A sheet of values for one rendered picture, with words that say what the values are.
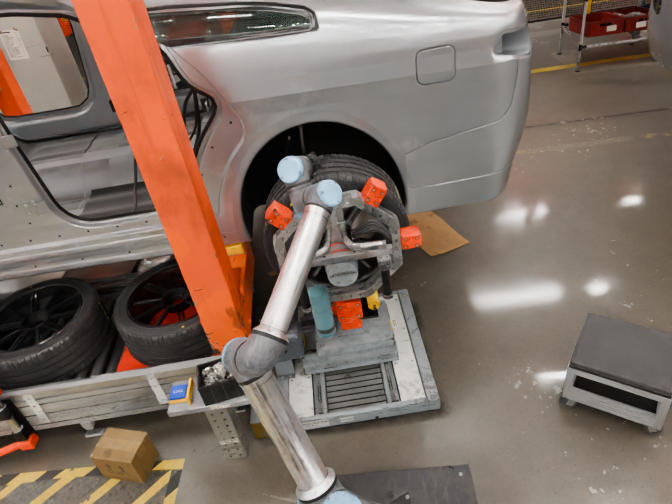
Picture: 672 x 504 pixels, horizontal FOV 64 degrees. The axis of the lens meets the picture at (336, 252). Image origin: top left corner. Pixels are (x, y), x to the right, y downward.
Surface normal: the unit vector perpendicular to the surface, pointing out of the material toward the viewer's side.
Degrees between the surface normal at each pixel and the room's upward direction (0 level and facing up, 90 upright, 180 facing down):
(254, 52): 80
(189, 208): 90
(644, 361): 0
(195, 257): 90
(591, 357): 0
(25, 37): 90
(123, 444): 0
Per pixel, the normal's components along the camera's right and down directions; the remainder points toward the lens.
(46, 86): 0.01, 0.60
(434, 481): -0.14, -0.79
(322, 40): 0.06, 0.41
